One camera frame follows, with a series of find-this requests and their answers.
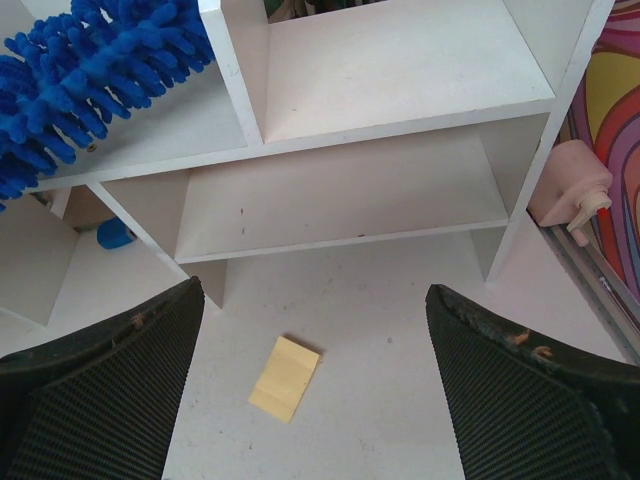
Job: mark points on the white wooden bookshelf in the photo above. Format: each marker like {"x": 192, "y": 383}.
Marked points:
{"x": 391, "y": 120}

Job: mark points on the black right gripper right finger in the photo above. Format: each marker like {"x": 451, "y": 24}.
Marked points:
{"x": 526, "y": 406}

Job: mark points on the blue pencil sharpener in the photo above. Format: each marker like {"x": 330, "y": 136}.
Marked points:
{"x": 113, "y": 234}

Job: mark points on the blue microfiber duster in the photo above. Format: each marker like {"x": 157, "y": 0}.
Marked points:
{"x": 65, "y": 80}

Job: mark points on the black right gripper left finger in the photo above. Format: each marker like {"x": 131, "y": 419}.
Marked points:
{"x": 101, "y": 402}

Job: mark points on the yellow sticky note pad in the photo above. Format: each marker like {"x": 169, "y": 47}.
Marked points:
{"x": 284, "y": 379}

